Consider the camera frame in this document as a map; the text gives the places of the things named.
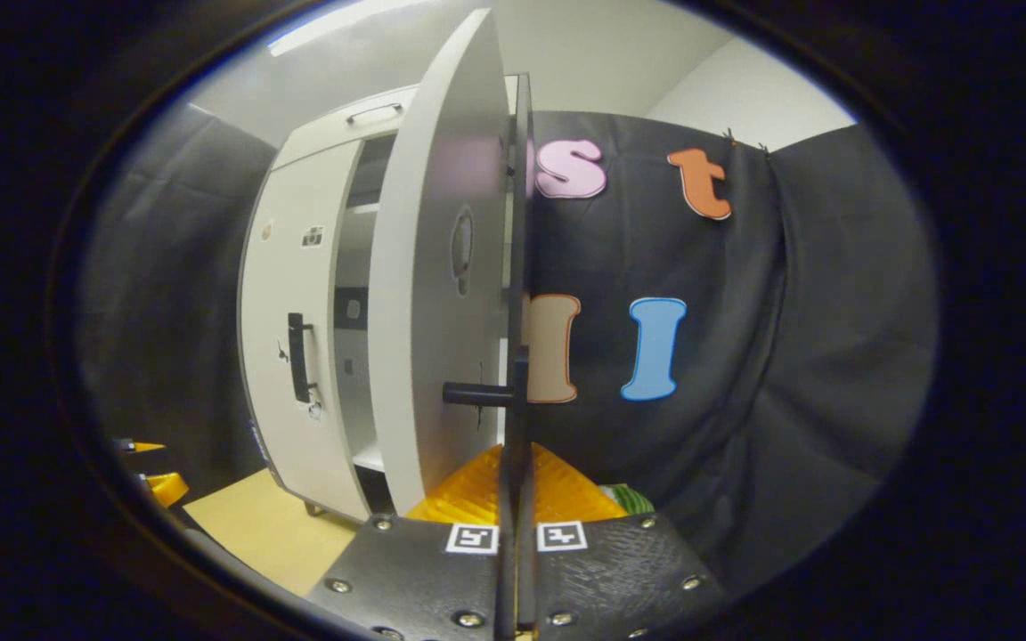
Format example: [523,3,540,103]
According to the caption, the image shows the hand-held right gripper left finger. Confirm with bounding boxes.
[306,442,514,641]

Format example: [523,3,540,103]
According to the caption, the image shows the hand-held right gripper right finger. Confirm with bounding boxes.
[517,442,729,641]

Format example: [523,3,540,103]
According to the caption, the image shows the white cabinet door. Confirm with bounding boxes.
[369,7,536,517]
[237,138,364,526]

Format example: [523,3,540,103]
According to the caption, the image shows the white double-door shoe cabinet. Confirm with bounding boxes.
[237,85,425,526]

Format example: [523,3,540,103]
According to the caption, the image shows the white cabinet drawer front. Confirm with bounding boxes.
[271,85,420,170]

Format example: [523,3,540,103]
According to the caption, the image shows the watermelon slice toy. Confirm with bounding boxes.
[600,483,656,517]

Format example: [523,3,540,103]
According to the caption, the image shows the black backdrop cloth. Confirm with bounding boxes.
[77,102,941,606]

